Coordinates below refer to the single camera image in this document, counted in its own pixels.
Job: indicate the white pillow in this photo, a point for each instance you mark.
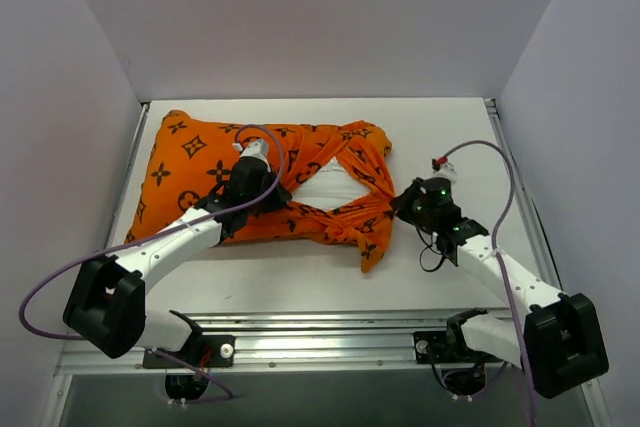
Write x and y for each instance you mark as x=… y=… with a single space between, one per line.
x=330 y=188

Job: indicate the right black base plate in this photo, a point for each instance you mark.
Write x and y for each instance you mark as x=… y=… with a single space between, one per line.
x=432 y=346

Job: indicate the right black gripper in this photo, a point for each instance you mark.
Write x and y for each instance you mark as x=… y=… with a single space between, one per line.
x=405 y=202

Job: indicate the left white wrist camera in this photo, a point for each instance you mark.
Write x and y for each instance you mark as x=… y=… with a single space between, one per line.
x=257 y=149

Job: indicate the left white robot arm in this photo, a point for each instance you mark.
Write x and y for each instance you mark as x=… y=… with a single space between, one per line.
x=107 y=304

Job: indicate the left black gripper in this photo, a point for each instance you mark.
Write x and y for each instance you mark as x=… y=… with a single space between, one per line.
x=276 y=192

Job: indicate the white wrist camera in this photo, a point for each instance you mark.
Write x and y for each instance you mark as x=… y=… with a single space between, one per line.
x=257 y=149
x=443 y=168

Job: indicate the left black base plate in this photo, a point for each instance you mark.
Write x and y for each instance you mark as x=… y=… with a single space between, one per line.
x=208 y=351

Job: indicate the aluminium frame rail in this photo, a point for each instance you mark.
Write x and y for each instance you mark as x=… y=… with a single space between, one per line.
x=322 y=341

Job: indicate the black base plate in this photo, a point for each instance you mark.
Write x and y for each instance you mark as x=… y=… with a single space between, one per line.
x=208 y=351
x=432 y=346

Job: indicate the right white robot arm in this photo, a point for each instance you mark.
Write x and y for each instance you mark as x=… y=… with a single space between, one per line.
x=553 y=337

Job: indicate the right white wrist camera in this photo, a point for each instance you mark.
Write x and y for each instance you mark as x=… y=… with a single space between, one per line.
x=443 y=168

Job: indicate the orange patterned pillowcase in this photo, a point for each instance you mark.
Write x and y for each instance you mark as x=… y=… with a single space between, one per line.
x=190 y=157

